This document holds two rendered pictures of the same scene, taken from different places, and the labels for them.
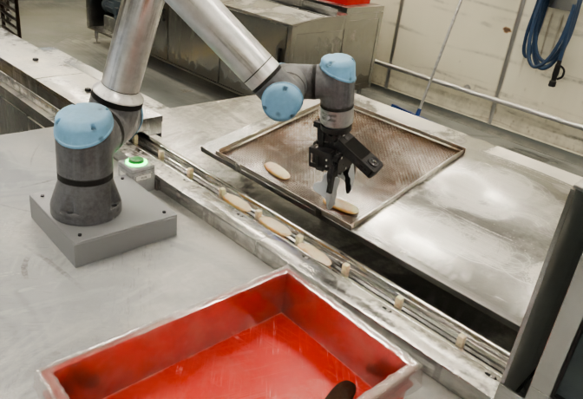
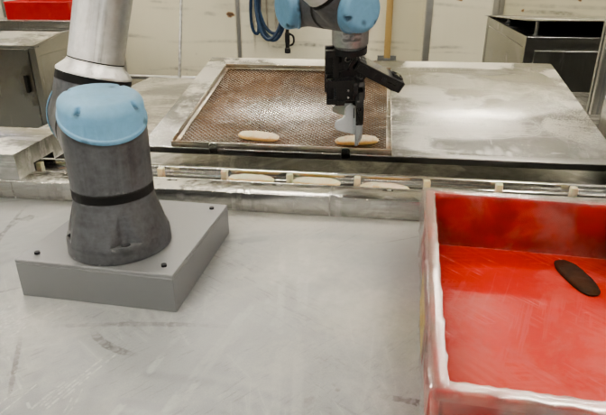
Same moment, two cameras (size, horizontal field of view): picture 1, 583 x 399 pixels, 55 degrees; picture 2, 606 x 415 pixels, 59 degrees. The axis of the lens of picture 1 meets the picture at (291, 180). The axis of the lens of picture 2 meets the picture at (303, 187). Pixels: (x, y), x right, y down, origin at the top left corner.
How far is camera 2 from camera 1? 0.75 m
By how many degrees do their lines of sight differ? 31
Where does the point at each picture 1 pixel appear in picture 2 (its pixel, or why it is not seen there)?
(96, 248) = (187, 275)
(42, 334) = (259, 393)
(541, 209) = (493, 89)
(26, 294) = (164, 369)
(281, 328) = (449, 253)
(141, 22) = not seen: outside the picture
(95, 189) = (149, 198)
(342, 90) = not seen: hidden behind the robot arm
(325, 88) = not seen: hidden behind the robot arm
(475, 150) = (395, 68)
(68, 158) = (110, 162)
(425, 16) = (147, 19)
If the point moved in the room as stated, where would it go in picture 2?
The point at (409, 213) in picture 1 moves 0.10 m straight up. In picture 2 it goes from (416, 125) to (419, 84)
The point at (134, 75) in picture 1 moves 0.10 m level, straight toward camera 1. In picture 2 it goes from (123, 35) to (164, 41)
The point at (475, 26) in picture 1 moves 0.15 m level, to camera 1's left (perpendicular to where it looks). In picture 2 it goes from (200, 17) to (184, 18)
